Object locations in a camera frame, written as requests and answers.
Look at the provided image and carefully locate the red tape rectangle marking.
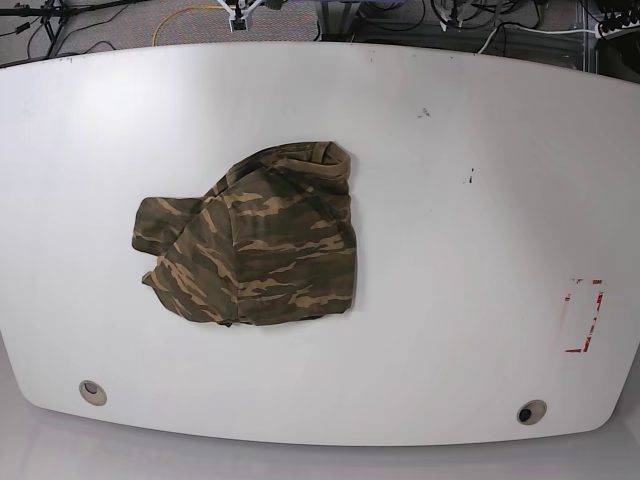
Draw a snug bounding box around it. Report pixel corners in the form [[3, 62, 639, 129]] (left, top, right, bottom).
[[560, 278, 605, 354]]

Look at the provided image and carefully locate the left table cable grommet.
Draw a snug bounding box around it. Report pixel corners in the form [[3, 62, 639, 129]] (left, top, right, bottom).
[[79, 380, 107, 407]]

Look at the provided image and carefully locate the white power strip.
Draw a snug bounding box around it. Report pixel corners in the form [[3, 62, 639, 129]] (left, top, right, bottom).
[[595, 17, 639, 39]]

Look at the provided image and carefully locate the aluminium frame cart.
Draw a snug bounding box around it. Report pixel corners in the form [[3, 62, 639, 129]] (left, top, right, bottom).
[[314, 1, 600, 74]]

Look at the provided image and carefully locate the table cable grommet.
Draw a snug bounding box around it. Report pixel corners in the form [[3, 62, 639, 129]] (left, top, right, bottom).
[[79, 380, 107, 407], [516, 399, 547, 426]]

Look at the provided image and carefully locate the camouflage T-shirt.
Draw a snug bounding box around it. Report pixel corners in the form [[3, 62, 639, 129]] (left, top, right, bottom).
[[132, 142, 357, 327]]

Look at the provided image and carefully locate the right table cable grommet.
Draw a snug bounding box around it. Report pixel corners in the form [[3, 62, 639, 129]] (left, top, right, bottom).
[[516, 399, 547, 426]]

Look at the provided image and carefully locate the yellow cable on floor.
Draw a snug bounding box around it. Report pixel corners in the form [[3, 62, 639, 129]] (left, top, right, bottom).
[[152, 6, 232, 47]]

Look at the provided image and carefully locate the black tripod stand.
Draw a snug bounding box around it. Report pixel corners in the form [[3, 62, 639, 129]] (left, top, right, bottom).
[[1, 0, 145, 59]]

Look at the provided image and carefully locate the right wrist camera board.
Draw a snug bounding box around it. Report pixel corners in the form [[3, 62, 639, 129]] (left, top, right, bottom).
[[217, 0, 263, 32]]

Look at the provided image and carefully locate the white cable on floor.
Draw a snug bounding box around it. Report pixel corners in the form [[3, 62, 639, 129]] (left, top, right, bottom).
[[475, 24, 599, 55]]

